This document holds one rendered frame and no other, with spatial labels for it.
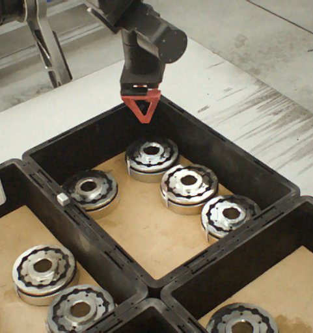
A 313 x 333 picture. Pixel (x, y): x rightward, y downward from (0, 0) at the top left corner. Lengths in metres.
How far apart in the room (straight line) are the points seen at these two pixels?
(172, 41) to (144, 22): 0.05
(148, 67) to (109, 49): 2.20
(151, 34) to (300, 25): 2.47
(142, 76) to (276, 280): 0.40
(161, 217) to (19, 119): 0.63
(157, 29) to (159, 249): 0.36
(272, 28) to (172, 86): 1.74
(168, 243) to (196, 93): 0.64
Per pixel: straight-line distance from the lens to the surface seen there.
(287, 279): 1.03
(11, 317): 1.03
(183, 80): 1.69
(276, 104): 1.60
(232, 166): 1.12
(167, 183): 1.14
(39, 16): 1.86
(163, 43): 0.98
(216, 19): 3.46
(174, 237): 1.09
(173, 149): 1.21
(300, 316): 0.99
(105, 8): 0.95
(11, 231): 1.15
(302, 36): 3.31
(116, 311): 0.87
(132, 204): 1.15
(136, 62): 1.07
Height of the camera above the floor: 1.63
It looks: 41 degrees down
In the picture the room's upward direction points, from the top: 6 degrees counter-clockwise
